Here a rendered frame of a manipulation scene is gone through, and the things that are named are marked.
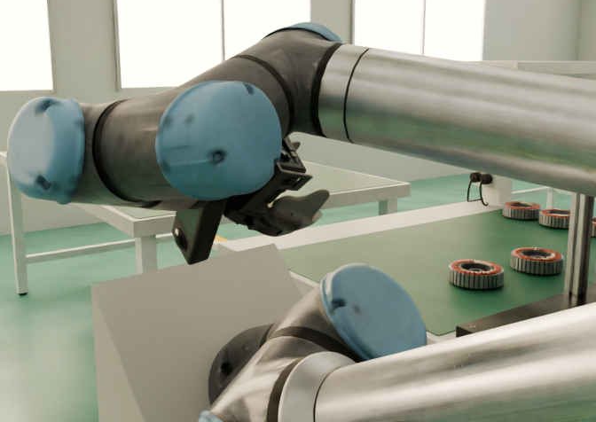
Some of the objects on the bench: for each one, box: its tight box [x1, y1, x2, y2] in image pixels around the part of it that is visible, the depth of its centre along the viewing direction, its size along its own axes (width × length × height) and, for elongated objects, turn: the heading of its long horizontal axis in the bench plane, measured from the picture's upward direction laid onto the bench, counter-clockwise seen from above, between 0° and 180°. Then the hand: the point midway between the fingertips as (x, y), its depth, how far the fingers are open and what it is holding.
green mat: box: [278, 209, 596, 336], centre depth 169 cm, size 94×61×1 cm, turn 124°
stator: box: [510, 247, 564, 276], centre depth 156 cm, size 11×11×4 cm
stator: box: [448, 259, 504, 290], centre depth 146 cm, size 11×11×4 cm
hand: (298, 199), depth 78 cm, fingers open, 4 cm apart
